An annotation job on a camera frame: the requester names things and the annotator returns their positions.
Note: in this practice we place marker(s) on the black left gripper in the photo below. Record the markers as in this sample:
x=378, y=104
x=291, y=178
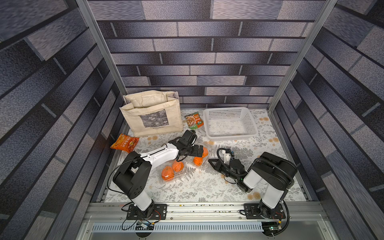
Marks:
x=196, y=153

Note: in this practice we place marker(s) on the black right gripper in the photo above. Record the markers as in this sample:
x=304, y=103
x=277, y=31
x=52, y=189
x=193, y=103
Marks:
x=223, y=165

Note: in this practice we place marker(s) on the orange fruit three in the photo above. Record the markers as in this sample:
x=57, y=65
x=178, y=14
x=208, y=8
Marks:
x=205, y=152

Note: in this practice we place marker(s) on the orange fruit four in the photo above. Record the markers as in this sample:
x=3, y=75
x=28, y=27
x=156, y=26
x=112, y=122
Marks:
x=198, y=161

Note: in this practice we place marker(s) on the orange fruit one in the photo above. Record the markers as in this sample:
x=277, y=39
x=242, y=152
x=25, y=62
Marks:
x=177, y=166

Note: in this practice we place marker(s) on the orange fruit two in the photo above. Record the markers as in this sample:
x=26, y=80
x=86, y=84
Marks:
x=168, y=174

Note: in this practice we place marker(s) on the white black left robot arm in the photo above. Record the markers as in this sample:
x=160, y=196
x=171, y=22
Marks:
x=132, y=175

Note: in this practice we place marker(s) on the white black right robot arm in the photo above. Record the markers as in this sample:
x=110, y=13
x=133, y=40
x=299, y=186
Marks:
x=277, y=172

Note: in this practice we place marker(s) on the green red snack packet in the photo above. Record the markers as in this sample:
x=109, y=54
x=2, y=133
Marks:
x=194, y=121

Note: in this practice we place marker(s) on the white plastic perforated basket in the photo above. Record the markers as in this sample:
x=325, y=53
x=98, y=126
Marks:
x=226, y=124

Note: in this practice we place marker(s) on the cream Monet canvas tote bag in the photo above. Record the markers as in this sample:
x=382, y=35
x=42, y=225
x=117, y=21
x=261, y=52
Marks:
x=152, y=113

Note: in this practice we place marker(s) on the orange red snack bag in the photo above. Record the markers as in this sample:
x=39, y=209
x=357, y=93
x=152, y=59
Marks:
x=125, y=143

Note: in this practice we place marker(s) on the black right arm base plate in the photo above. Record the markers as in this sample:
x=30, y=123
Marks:
x=253, y=211

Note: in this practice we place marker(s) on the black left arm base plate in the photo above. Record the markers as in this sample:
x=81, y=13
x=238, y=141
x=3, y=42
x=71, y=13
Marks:
x=155, y=212

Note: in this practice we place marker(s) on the aluminium front rail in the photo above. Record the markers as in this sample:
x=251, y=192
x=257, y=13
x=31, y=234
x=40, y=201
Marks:
x=202, y=212

